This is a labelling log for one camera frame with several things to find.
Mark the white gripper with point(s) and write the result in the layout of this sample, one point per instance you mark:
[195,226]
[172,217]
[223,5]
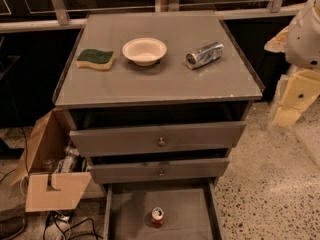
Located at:
[305,42]

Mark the red coke can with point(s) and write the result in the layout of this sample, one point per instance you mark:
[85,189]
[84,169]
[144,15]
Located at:
[157,216]

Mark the white paper bowl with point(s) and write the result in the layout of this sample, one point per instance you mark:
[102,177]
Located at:
[144,51]

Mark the metal window railing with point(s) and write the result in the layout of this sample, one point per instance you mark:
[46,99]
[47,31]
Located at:
[36,15]

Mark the silver blue soda can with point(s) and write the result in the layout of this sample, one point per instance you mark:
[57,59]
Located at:
[204,55]

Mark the grey middle drawer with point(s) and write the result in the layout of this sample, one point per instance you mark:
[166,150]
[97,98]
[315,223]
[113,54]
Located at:
[160,170]

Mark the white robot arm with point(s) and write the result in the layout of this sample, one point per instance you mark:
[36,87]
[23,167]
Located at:
[300,42]

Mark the brown cardboard box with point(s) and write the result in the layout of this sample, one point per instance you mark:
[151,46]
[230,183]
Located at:
[47,190]

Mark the green yellow sponge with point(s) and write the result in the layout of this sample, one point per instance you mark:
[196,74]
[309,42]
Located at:
[95,59]

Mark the plastic bottles in box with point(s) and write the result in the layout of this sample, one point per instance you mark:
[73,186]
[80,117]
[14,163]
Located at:
[71,162]

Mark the grey bottom drawer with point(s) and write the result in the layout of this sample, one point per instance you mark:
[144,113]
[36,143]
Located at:
[190,211]

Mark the grey drawer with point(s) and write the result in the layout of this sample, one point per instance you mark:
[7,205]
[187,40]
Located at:
[157,139]
[160,170]
[190,211]

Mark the grey top drawer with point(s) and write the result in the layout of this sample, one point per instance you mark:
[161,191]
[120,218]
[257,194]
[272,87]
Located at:
[157,139]

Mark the grey drawer cabinet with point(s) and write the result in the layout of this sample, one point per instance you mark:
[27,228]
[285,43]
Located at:
[166,93]

